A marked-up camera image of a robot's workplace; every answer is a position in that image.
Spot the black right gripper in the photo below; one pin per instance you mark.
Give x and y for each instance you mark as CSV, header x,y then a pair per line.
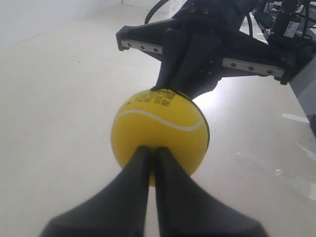
x,y
207,40

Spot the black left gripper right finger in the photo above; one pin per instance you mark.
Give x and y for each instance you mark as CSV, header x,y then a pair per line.
x,y
186,210

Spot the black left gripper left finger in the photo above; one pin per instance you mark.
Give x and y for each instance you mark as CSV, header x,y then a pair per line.
x,y
119,210

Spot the yellow tennis ball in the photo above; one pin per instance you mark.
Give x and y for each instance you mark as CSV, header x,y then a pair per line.
x,y
161,118

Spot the dark equipment in background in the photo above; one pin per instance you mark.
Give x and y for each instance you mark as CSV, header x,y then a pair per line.
x,y
287,24

